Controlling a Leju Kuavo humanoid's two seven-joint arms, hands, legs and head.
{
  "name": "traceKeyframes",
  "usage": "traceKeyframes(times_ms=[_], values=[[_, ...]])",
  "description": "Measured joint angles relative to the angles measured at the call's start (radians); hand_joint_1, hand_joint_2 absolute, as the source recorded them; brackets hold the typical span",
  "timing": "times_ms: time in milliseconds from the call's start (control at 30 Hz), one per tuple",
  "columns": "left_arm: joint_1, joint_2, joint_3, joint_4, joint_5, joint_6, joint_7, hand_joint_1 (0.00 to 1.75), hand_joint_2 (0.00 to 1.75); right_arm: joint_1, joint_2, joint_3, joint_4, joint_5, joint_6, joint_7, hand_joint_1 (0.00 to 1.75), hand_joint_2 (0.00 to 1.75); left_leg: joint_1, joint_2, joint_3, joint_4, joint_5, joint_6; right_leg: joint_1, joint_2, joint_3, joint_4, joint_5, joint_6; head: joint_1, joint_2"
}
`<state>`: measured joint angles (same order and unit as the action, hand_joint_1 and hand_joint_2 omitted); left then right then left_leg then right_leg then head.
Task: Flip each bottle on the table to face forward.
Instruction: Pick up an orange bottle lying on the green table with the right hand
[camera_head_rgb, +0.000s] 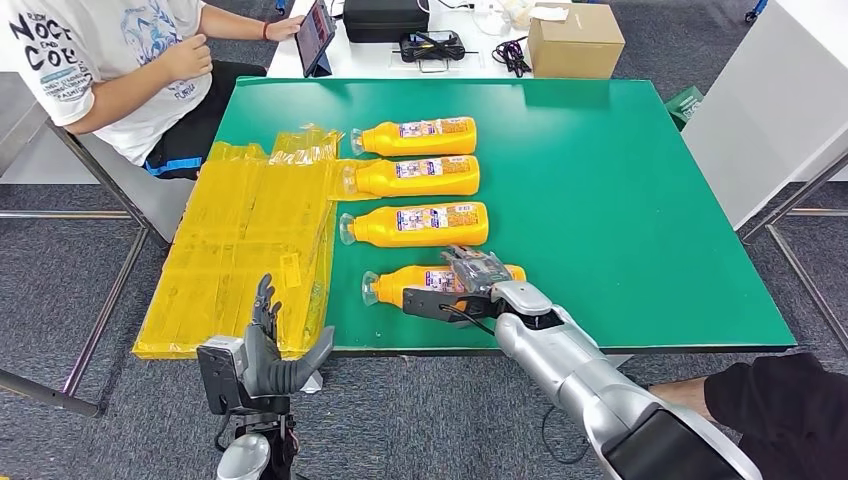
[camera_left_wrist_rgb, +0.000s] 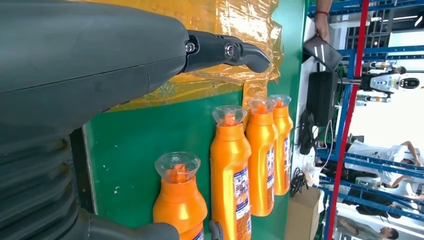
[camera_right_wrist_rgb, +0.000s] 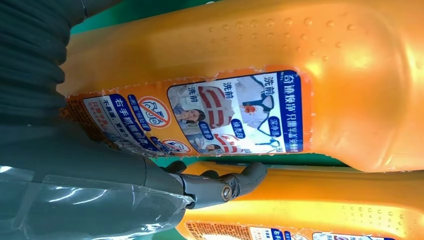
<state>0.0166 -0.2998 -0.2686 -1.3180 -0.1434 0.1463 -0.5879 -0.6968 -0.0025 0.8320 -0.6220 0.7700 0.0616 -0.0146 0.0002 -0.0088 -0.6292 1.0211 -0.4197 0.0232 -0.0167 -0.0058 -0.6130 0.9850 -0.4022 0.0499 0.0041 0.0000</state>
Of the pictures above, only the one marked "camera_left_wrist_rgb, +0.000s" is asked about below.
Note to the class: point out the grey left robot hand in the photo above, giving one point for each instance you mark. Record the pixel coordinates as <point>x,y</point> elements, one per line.
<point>82,56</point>

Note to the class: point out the person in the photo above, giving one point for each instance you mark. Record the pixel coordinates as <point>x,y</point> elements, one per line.
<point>323,23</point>
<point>361,229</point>
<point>381,155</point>

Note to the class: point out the black tablet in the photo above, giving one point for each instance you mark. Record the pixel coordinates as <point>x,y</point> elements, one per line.
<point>323,53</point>

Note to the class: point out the white desk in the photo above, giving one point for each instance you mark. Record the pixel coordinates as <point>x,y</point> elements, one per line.
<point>300,82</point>

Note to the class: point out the black carrying case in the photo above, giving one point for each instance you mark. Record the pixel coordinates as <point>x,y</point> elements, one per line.
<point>321,99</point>

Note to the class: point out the blue shelf rack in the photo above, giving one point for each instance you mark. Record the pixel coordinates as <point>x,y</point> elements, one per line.
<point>346,102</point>

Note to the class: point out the brown cardboard box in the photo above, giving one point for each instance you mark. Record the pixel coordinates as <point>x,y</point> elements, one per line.
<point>301,218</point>

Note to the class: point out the yellow taped cardboard board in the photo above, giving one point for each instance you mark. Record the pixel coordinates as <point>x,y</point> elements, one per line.
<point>215,20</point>

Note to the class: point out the red pole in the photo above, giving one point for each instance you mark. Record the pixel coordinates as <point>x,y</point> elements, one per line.
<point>346,132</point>

